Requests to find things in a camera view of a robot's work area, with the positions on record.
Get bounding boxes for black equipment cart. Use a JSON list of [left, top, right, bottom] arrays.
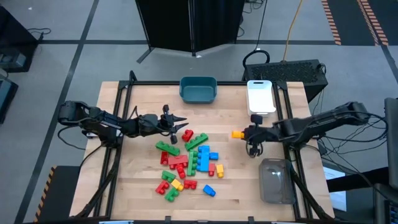
[[0, 5, 40, 74]]

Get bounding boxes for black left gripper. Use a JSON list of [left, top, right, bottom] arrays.
[[139, 105, 190, 144]]

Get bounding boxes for dark box with screen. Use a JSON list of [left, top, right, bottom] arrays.
[[0, 74, 19, 124]]

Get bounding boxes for clear grey plastic bin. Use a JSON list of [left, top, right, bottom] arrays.
[[258, 157, 297, 205]]

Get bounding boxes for black monitor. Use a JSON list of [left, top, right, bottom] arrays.
[[384, 97, 398, 190]]

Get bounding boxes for black computer case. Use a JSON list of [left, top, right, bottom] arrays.
[[241, 58, 329, 103]]

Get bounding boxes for black mat orange stripes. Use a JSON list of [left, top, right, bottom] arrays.
[[321, 0, 398, 47]]

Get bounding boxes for yellow hanging cable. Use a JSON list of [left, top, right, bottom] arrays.
[[281, 0, 304, 62]]

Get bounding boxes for black electronic device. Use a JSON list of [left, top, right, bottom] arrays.
[[373, 182, 398, 224]]

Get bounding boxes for large blue building block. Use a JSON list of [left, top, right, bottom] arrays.
[[196, 145, 211, 173]]

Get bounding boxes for black metal table frame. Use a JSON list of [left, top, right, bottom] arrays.
[[70, 70, 335, 224]]

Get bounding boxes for teal plastic bin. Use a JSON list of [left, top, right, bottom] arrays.
[[179, 76, 218, 105]]

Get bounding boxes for long red building block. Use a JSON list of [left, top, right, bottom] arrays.
[[167, 154, 189, 166]]

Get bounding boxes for long green building block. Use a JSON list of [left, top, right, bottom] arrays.
[[155, 140, 181, 157], [186, 149, 199, 177], [184, 133, 210, 152]]

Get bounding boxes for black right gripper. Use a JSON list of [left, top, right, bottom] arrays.
[[243, 114, 277, 147]]

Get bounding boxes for thick black cable loop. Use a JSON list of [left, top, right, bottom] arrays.
[[242, 49, 271, 68]]

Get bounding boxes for black mat yellow stripes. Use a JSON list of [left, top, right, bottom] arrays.
[[33, 165, 82, 223]]

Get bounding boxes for black folding partition screen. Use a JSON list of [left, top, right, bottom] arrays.
[[135, 0, 246, 65]]

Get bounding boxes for white plastic bin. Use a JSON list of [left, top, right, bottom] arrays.
[[246, 80, 277, 118]]

